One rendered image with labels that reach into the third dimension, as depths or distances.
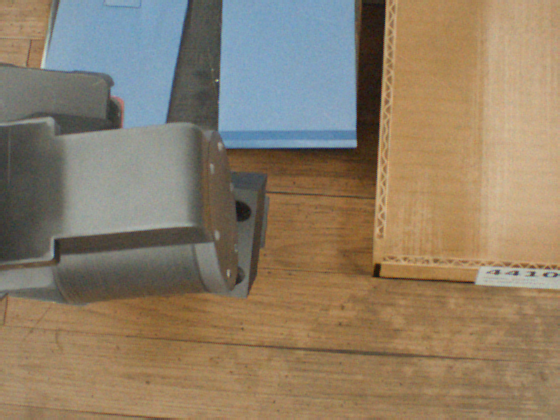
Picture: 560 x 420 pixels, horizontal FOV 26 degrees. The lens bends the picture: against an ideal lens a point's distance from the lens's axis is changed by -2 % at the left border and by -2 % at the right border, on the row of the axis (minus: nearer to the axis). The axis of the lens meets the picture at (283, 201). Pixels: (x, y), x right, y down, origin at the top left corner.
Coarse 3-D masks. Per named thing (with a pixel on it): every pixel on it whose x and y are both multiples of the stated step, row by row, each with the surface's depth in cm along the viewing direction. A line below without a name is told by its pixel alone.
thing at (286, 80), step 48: (240, 0) 66; (288, 0) 66; (336, 0) 66; (240, 48) 65; (288, 48) 65; (336, 48) 65; (240, 96) 64; (288, 96) 64; (336, 96) 64; (240, 144) 61; (288, 144) 61; (336, 144) 61
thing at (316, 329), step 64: (0, 0) 70; (320, 192) 65; (320, 256) 64; (0, 320) 64; (64, 320) 64; (128, 320) 64; (192, 320) 63; (256, 320) 63; (320, 320) 63; (384, 320) 63; (448, 320) 63; (512, 320) 63; (0, 384) 63; (64, 384) 63; (128, 384) 63; (192, 384) 62; (256, 384) 62; (320, 384) 62; (384, 384) 62; (448, 384) 62; (512, 384) 62
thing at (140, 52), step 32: (64, 0) 67; (96, 0) 67; (160, 0) 66; (64, 32) 66; (96, 32) 66; (128, 32) 66; (160, 32) 66; (64, 64) 65; (96, 64) 65; (128, 64) 65; (160, 64) 65; (128, 96) 65; (160, 96) 65
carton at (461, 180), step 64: (448, 0) 68; (512, 0) 68; (384, 64) 60; (448, 64) 67; (512, 64) 66; (384, 128) 59; (448, 128) 65; (512, 128) 65; (384, 192) 58; (448, 192) 64; (512, 192) 64; (384, 256) 61; (448, 256) 63; (512, 256) 63
